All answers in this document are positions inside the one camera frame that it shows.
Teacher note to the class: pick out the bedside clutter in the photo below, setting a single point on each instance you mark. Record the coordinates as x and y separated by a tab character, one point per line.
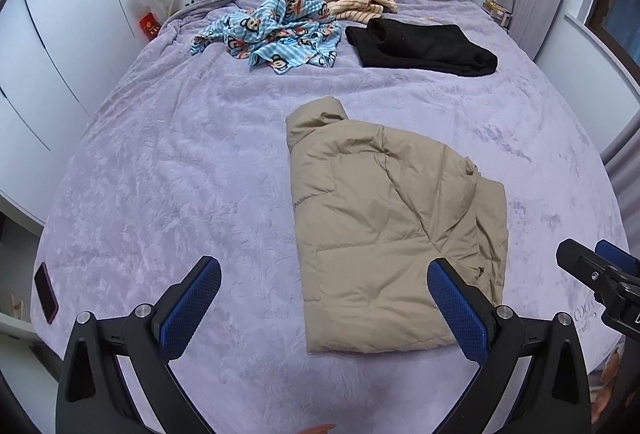
498	13

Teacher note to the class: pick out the blue monkey print garment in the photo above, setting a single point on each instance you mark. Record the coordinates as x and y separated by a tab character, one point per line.
282	34

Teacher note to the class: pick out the right hand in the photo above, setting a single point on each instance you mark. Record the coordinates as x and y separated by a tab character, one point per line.
602	382

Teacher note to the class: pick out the left hand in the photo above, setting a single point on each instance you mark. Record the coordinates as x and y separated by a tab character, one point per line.
318	429

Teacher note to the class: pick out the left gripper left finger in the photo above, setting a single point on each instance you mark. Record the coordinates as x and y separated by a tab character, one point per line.
93	396

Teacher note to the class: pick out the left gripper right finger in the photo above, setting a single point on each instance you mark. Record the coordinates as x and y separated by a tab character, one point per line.
554	396

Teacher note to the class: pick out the window frame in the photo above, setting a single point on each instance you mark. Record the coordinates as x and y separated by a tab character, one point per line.
617	24

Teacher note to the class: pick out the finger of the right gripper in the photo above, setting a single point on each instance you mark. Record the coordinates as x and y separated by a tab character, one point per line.
624	261
582	263

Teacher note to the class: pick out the red packet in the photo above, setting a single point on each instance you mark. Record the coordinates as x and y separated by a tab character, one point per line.
150	26

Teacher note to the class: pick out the black garment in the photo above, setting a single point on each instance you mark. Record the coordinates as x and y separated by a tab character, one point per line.
386	43

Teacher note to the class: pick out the dark smartphone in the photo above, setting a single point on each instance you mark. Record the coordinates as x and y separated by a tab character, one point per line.
46	295

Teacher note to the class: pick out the lilac bedspread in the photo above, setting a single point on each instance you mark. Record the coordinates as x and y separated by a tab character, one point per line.
187	157

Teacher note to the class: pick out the beige puffer jacket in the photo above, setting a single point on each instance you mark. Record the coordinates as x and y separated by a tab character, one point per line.
373	206

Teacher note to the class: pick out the white wardrobe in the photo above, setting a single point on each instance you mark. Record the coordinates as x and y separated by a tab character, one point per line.
59	61

